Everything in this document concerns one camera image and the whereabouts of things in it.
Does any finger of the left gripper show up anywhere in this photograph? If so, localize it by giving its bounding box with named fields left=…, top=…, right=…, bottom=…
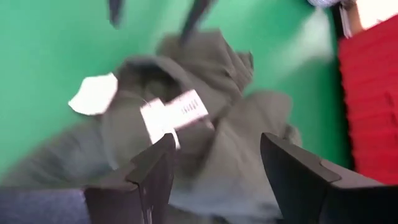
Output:
left=108, top=0, right=124, bottom=29
left=179, top=0, right=215, bottom=44

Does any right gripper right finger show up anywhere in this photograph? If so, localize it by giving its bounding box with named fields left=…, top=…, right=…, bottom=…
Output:
left=260, top=132, right=398, bottom=224

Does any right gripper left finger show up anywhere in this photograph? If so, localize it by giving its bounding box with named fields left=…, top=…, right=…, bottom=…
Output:
left=83, top=133, right=178, bottom=224

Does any dark green button shirt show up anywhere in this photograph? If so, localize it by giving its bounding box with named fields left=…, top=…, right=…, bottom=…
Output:
left=0, top=29, right=302, bottom=224

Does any red plastic laundry bin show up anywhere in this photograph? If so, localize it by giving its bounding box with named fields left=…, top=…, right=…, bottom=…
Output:
left=337, top=14, right=398, bottom=185

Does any white printed shirt label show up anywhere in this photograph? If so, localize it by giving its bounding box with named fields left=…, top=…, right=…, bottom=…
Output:
left=139, top=89, right=210, bottom=146

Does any plain white hang tag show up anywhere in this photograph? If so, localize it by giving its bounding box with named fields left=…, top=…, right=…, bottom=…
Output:
left=67, top=72, right=119, bottom=116

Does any light wooden desk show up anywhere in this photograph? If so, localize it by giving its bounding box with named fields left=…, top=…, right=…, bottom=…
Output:
left=356, top=0, right=398, bottom=32

